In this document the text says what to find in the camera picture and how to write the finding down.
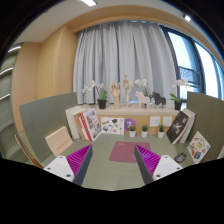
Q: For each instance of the left white orchid pot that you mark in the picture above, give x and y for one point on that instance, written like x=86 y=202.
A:
x=102 y=95

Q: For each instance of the purple round number sign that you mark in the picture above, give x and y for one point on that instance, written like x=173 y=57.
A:
x=129 y=122

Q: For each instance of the white leaning book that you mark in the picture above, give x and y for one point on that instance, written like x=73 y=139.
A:
x=71 y=121

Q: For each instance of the small potted plant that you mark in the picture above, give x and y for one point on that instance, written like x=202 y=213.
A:
x=144 y=131
x=161 y=131
x=132 y=131

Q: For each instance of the white book behind black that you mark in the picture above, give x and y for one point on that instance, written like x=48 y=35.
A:
x=189 y=124

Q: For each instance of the left green divider panel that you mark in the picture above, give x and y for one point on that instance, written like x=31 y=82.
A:
x=42 y=117

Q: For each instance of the wall power sockets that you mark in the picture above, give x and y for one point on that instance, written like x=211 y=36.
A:
x=155 y=121

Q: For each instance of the green divider panel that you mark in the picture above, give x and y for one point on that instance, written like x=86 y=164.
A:
x=42 y=117
x=209 y=122

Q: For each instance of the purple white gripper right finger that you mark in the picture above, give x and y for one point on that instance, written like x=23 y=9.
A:
x=152 y=166

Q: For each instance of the red white book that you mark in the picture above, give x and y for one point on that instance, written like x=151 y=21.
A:
x=88 y=124

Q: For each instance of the grey curtain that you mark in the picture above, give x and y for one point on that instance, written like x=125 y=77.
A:
x=112 y=52

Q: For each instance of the black horse figurine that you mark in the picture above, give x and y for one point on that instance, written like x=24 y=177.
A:
x=159 y=100

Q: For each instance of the wooden block box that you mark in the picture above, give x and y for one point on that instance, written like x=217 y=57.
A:
x=59 y=140

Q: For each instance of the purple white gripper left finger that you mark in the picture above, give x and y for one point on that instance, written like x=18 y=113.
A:
x=73 y=167

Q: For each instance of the pink horse figurine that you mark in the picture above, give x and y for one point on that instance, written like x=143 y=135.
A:
x=142 y=99

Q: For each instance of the middle small potted plant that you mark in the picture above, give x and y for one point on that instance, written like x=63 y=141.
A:
x=144 y=131

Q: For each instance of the right green divider panel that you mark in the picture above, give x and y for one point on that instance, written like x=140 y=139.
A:
x=209 y=122

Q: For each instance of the white illustrated card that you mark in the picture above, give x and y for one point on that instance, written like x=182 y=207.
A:
x=112 y=125

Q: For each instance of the middle white orchid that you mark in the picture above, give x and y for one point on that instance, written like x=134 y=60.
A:
x=143 y=84

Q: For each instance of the wooden hand model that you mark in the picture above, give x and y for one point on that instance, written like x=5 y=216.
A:
x=115 y=91

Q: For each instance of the pink mouse pad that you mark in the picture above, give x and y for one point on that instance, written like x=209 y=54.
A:
x=124 y=151

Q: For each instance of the dark computer mouse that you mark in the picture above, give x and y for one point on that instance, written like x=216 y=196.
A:
x=180 y=157

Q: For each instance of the right small potted plant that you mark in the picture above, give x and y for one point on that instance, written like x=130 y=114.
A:
x=161 y=131

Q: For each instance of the wooden chair back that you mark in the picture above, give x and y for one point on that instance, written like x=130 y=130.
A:
x=27 y=152

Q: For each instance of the wooden mannequin figure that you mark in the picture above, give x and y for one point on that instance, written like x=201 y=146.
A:
x=127 y=84

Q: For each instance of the left small potted plant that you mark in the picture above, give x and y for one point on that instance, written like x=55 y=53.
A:
x=132 y=131

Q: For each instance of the black leaning book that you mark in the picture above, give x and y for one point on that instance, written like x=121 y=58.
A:
x=176 y=129

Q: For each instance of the wooden shelf ledge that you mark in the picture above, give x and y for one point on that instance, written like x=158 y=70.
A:
x=140 y=115

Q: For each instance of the right white orchid pot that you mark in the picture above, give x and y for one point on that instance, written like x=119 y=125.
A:
x=177 y=99

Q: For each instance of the white orchid pot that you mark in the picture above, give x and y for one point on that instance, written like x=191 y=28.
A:
x=102 y=95
x=177 y=99

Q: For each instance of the colourful sticker card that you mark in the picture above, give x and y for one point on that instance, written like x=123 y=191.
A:
x=198 y=147

